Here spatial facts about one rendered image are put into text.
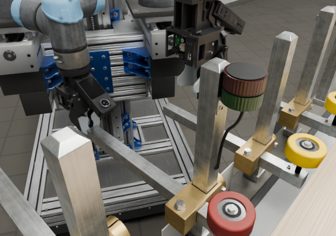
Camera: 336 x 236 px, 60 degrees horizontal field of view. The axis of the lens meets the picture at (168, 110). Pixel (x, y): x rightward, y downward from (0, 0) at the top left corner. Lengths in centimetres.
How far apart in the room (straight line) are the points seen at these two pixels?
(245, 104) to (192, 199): 24
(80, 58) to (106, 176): 96
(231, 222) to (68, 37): 47
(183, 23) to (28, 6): 37
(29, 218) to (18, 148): 174
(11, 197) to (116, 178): 104
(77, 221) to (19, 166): 174
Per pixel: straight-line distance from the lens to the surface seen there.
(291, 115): 92
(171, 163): 157
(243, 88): 40
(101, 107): 67
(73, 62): 67
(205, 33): 49
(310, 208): 58
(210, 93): 45
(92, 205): 34
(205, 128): 49
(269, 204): 93
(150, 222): 160
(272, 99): 70
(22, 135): 232
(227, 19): 54
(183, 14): 48
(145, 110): 196
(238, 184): 84
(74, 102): 71
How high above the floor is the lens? 132
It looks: 35 degrees down
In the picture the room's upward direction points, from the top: straight up
